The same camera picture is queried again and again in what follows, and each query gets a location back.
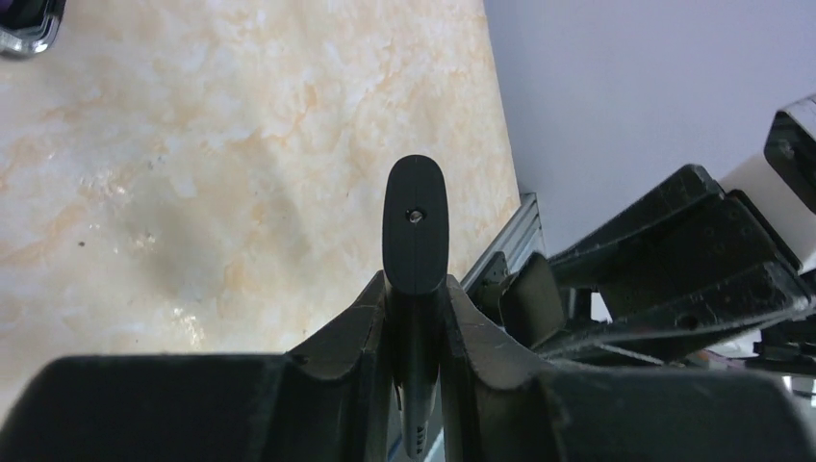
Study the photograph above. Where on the aluminium rail frame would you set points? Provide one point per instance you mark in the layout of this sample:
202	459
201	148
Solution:
521	235

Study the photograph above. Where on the black remote battery cover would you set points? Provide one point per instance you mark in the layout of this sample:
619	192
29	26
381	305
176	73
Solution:
531	306

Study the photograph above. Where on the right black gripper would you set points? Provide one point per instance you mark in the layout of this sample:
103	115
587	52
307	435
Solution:
686	266

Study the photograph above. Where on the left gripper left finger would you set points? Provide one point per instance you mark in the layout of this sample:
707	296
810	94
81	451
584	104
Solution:
327	399

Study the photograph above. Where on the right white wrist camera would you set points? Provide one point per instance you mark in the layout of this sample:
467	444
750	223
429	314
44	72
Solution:
779	179

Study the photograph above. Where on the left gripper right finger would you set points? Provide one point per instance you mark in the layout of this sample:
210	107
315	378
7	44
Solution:
502	402

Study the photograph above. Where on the open black chip case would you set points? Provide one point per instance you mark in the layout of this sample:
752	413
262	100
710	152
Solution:
29	27

